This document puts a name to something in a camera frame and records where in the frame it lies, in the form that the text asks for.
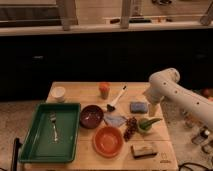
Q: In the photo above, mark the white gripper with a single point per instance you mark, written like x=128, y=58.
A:
x=152, y=109

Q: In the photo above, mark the blue sponge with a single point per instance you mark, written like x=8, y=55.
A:
x=138, y=107

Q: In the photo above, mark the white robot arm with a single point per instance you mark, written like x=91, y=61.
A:
x=165, y=84

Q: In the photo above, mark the brown block sponge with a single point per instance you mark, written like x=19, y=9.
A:
x=143, y=150

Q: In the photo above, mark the orange bowl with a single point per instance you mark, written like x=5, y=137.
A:
x=107, y=141

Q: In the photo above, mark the purple bowl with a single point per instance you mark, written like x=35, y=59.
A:
x=91, y=116

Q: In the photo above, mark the dark grape bunch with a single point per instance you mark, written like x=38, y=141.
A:
x=131, y=128

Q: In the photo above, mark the blue grey cloth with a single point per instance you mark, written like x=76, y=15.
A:
x=114, y=120

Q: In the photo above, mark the orange topped bottle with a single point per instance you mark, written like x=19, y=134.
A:
x=104, y=88

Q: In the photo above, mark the spice bottle rack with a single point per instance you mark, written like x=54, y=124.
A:
x=193, y=122

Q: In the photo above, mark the white cup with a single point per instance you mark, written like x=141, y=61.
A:
x=58, y=93

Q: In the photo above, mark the silver fork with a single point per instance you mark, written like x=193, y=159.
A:
x=53, y=121

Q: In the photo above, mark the green plastic tray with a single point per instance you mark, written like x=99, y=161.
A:
x=39, y=145

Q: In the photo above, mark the black chair post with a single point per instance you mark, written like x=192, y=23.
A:
x=16, y=146

